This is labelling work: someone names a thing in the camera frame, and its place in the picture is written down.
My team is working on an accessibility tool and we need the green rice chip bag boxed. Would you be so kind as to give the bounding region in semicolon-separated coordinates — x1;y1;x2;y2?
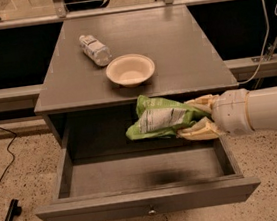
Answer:
125;95;211;141

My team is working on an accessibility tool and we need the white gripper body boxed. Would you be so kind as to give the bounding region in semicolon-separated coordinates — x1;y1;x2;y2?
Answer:
211;89;253;136

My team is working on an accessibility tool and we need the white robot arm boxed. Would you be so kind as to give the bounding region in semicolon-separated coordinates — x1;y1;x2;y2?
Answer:
177;86;277;141

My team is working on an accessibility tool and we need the grey open top drawer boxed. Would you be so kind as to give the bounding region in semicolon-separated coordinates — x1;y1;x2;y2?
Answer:
23;97;265;221

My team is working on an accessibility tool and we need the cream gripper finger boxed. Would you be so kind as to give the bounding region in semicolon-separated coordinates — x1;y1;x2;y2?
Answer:
185;94;219;114
177;117;226;141

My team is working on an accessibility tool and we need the grey wooden cabinet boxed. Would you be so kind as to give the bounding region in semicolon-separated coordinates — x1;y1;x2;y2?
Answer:
22;0;245;153

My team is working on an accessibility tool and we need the white cable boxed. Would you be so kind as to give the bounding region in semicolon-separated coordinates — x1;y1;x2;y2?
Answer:
228;0;277;86

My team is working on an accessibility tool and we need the black floor cable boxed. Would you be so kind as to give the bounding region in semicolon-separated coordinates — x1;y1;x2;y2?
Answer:
0;109;24;186

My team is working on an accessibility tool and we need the clear plastic water bottle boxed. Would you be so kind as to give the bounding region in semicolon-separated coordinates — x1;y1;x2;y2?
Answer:
79;35;112;67

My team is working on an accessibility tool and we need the beige paper bowl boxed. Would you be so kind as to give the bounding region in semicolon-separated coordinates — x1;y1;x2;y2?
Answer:
105;54;156;88

